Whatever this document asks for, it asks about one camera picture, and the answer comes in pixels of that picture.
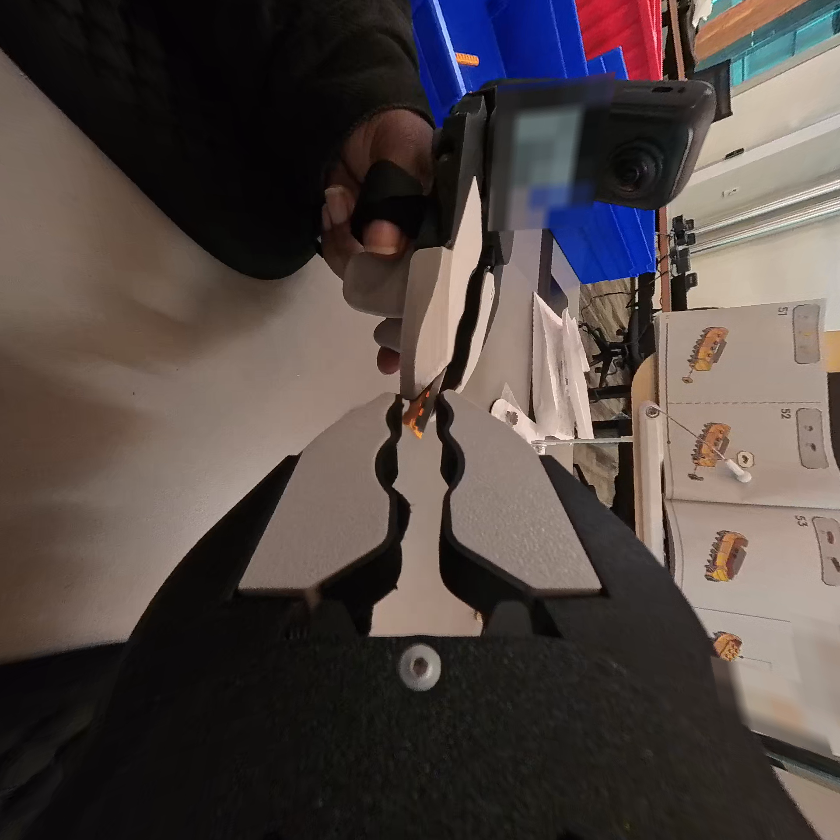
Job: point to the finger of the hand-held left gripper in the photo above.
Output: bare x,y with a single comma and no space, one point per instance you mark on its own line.
439,308
485,315

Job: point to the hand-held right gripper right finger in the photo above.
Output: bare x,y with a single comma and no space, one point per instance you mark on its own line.
525,525

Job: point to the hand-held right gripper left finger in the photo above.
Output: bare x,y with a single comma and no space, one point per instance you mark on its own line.
321,518

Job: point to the orange studded lego plate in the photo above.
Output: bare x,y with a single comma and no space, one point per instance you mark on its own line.
415,426

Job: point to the lego instruction booklet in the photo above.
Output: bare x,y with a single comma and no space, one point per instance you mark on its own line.
774,367

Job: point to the person's left hand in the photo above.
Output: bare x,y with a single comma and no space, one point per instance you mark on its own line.
387,141

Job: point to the black mounted devices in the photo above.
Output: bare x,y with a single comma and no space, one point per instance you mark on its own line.
682,246

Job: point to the black office chair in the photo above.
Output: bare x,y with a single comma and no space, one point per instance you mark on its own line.
607,358

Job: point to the red storage bin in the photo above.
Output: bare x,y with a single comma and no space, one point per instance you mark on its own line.
623,26

